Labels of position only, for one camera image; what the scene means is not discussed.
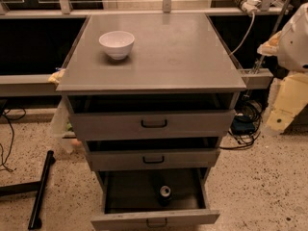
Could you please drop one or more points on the grey top drawer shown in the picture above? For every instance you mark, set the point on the grey top drawer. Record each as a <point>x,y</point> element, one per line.
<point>100,121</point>

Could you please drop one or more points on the grey drawer cabinet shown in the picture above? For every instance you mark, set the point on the grey drawer cabinet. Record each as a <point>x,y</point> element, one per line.
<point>177,63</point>

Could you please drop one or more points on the translucent plastic bag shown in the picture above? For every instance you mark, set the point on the translucent plastic bag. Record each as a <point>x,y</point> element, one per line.
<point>60,128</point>

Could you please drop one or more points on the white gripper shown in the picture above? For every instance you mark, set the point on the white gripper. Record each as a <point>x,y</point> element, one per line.
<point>295,45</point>

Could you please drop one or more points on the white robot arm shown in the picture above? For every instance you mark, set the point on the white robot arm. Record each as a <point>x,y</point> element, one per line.
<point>290,47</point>

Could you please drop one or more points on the white ceramic bowl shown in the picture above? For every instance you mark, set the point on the white ceramic bowl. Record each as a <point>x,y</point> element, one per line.
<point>117,44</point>

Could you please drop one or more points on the grey middle drawer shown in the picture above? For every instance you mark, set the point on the grey middle drawer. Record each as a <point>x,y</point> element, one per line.
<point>152,154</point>

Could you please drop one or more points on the metal rod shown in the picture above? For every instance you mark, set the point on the metal rod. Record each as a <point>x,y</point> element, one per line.
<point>265,5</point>

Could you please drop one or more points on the white power strip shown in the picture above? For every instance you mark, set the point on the white power strip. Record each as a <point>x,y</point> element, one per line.
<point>248,6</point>

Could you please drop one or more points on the blue pepsi can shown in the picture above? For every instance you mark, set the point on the blue pepsi can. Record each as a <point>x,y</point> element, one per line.
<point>165,195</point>

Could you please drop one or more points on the black metal stand leg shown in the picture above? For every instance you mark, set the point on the black metal stand leg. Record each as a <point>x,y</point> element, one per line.
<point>38,187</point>

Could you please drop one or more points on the grey bottom drawer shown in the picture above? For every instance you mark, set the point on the grey bottom drawer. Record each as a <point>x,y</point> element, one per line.
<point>130,199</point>

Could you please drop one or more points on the grey drawer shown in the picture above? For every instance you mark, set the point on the grey drawer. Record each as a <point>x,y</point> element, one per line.
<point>130,199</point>
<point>100,121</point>
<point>152,154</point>

